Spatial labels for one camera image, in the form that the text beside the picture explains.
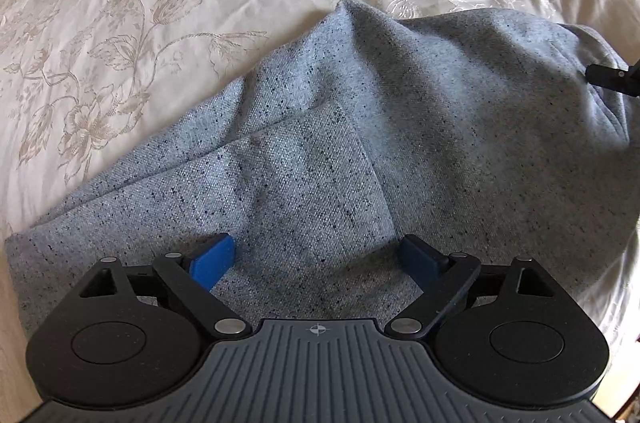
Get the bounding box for grey speckled pants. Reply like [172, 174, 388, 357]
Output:
[6, 0, 639, 339]

